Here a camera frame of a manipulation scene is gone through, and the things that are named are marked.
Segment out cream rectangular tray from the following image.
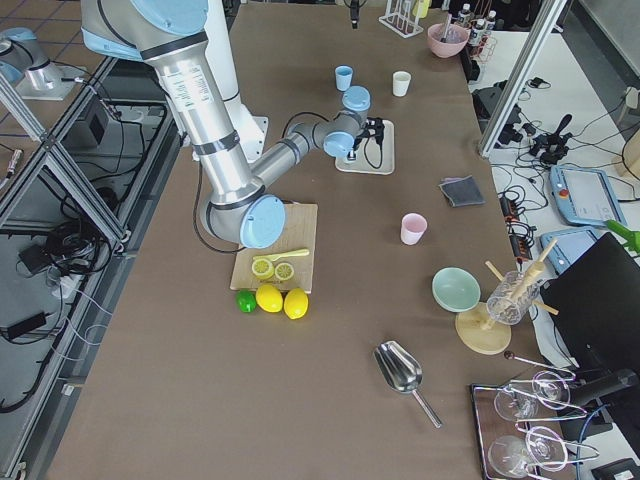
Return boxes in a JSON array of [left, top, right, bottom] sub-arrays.
[[335, 119, 395, 175]]

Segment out wooden cutting board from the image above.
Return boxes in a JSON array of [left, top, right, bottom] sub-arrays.
[[230, 203, 318, 294]]

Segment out long bar spoon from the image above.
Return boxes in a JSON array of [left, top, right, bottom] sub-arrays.
[[503, 350, 573, 375]]

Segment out light blue cup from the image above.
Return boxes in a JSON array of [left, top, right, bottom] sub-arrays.
[[334, 65, 353, 92]]

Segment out whole yellow lemon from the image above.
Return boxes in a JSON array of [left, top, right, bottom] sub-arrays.
[[255, 284, 284, 313], [284, 288, 309, 320]]

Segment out wine glass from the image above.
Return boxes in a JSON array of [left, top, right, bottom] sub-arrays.
[[494, 370, 570, 421], [488, 426, 569, 479]]

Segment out green lime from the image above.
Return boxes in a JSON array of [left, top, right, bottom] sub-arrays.
[[235, 290, 257, 313]]

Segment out black laptop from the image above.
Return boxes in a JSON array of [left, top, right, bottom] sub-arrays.
[[542, 233, 639, 372]]

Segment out lemon slice upper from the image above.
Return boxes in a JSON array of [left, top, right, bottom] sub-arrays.
[[274, 262, 295, 282]]

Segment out black framed glass rack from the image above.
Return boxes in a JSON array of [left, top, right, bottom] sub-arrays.
[[470, 377, 600, 479]]

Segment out purple cloth under grey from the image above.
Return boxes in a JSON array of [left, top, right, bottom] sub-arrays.
[[441, 176, 470, 184]]

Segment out yellow plastic knife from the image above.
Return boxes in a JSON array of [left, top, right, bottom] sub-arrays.
[[253, 248, 310, 262]]

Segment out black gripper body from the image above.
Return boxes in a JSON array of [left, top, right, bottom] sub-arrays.
[[357, 117, 385, 149], [343, 0, 364, 29]]

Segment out metal tongs in bowl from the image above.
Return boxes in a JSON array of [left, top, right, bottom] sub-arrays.
[[440, 14, 452, 43]]

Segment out lemon slice lower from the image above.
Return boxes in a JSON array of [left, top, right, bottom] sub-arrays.
[[251, 258, 275, 280]]

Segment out mint green bowl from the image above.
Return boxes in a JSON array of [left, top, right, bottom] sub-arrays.
[[432, 267, 481, 313]]

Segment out aluminium frame post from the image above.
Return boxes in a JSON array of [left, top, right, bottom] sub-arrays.
[[478, 0, 567, 159]]

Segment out pink bowl with ice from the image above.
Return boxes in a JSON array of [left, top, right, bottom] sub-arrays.
[[427, 24, 470, 58]]

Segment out grey folded cloth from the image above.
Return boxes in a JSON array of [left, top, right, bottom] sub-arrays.
[[439, 175, 485, 207]]

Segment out lemon slice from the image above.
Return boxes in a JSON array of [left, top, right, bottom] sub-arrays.
[[251, 258, 275, 280], [274, 262, 295, 282]]

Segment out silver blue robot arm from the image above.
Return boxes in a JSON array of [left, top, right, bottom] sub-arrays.
[[1, 1, 239, 81], [81, 1, 371, 249]]

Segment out clear glass tumbler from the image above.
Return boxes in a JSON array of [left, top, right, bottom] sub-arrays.
[[487, 271, 540, 325]]

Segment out blue teach pendant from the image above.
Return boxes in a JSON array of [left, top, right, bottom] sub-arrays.
[[549, 165, 627, 227], [540, 226, 600, 275]]

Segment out cream white cup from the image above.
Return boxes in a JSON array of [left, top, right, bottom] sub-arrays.
[[392, 71, 412, 97]]

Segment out white wire rack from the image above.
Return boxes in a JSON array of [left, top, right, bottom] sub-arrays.
[[378, 0, 430, 39]]

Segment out lower wine glass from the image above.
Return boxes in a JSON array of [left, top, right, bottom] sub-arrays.
[[488, 426, 569, 479]]

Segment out pink cup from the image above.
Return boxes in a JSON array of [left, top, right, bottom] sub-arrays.
[[400, 213, 428, 245]]

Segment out steel ice scoop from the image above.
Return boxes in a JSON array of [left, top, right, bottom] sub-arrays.
[[374, 340, 443, 428]]

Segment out wooden cup stand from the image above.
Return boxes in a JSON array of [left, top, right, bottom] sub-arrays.
[[455, 239, 559, 355]]

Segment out upper wine glass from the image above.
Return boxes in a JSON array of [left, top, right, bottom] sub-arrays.
[[494, 370, 570, 421]]

